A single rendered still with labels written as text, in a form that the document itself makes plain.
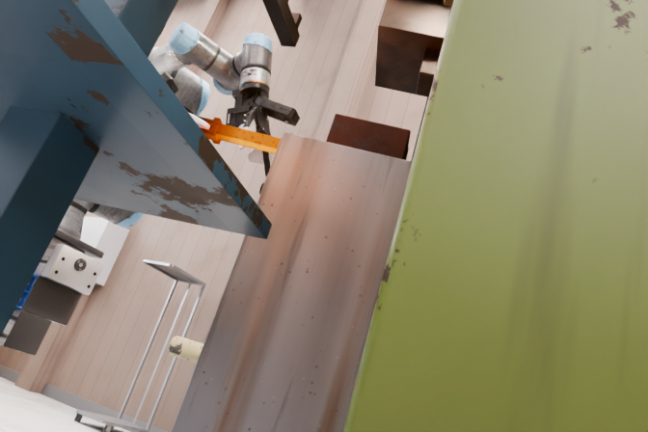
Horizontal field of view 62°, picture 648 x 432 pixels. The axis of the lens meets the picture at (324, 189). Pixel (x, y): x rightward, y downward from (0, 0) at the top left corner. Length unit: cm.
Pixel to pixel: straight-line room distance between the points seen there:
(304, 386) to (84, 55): 45
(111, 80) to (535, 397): 38
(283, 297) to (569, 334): 38
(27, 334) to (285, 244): 97
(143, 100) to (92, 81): 4
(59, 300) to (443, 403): 129
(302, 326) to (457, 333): 31
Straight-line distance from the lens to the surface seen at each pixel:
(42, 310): 158
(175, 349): 133
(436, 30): 112
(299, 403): 69
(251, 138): 105
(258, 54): 137
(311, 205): 75
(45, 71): 47
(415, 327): 43
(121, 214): 176
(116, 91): 44
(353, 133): 83
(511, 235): 47
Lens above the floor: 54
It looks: 23 degrees up
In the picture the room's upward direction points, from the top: 18 degrees clockwise
